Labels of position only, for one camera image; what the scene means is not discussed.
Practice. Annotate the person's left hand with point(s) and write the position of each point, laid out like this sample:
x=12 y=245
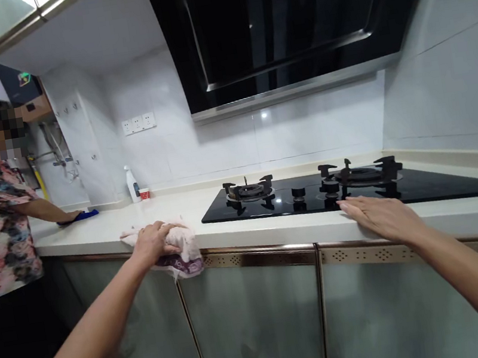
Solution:
x=154 y=242

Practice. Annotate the person's right hand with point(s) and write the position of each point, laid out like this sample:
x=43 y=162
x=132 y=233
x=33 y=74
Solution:
x=381 y=216

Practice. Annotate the person's left thumb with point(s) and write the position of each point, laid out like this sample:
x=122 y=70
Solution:
x=169 y=248

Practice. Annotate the person's right fingers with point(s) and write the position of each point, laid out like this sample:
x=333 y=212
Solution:
x=355 y=209

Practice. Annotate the person's left fingers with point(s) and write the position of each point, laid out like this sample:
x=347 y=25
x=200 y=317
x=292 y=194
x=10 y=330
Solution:
x=174 y=226

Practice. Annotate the pink cleaning cloth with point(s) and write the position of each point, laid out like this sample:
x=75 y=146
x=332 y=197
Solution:
x=184 y=246

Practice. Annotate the black glass gas hob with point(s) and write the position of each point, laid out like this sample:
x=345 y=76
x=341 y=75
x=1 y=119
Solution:
x=359 y=191

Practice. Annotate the large black burner grate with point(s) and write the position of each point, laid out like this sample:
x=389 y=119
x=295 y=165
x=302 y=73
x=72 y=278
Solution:
x=361 y=177

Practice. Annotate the small red paper cup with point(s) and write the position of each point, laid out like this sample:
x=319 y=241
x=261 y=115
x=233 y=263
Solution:
x=145 y=194

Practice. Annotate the white spray bottle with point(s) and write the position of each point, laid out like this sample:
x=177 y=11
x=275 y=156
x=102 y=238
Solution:
x=133 y=184

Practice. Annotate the black hob knob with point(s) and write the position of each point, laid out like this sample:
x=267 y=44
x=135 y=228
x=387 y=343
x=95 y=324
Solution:
x=298 y=191

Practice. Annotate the small black burner grate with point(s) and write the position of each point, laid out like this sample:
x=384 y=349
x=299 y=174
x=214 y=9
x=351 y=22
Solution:
x=250 y=193

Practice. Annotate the blue cloth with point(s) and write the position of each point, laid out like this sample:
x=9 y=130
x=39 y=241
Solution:
x=86 y=215

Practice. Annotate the base cabinet with gold trim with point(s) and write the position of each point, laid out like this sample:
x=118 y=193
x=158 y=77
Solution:
x=261 y=316

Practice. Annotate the yellow gas pipe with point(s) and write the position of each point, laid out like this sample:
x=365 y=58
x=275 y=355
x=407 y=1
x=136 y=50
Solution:
x=42 y=183

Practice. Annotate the black range hood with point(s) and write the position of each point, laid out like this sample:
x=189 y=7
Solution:
x=282 y=22

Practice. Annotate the black water heater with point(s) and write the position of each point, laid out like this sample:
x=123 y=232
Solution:
x=23 y=88

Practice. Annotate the white wall socket panel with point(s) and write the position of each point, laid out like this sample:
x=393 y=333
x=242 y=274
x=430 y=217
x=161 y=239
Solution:
x=139 y=123

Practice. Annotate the wall cabinet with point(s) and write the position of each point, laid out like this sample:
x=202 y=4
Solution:
x=37 y=25

